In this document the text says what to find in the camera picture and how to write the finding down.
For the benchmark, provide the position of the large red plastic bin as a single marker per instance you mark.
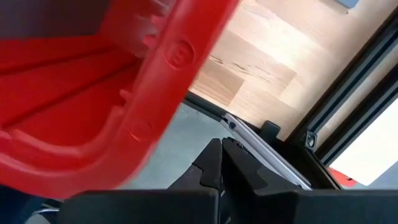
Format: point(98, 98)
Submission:
point(77, 93)

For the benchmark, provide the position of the silver metal bracket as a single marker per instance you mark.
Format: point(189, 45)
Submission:
point(264, 149)

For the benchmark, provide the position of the red clamp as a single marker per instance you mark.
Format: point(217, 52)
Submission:
point(340, 179)

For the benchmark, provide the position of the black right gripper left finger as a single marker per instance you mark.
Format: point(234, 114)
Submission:
point(140, 207)

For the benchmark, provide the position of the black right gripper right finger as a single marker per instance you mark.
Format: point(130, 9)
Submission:
point(295, 207)

